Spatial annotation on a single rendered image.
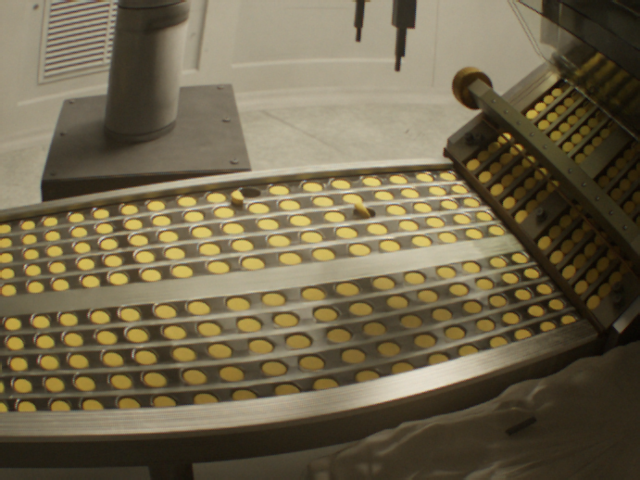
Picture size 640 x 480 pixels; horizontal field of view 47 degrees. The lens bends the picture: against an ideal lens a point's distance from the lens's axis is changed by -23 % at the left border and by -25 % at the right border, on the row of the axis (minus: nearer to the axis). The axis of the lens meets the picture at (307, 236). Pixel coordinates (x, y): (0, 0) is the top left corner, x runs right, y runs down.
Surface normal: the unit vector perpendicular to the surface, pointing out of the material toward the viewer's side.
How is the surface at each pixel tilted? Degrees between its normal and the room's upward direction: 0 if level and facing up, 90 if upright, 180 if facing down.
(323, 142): 0
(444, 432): 24
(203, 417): 0
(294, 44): 90
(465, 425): 15
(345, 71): 90
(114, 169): 0
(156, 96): 90
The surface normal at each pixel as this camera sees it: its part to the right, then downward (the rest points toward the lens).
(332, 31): 0.35, 0.51
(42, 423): 0.09, -0.85
